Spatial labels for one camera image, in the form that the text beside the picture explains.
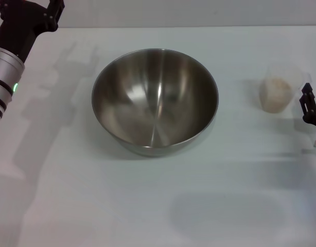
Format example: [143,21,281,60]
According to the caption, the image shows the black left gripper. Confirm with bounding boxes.
[0,0,65,65]

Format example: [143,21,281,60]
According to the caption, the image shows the clear plastic measuring cup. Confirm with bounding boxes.
[259,64,312,113]

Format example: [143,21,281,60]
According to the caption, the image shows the white rice grains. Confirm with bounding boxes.
[260,77,293,113]

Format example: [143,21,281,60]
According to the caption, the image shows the stainless steel mixing bowl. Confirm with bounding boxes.
[91,48,220,157]

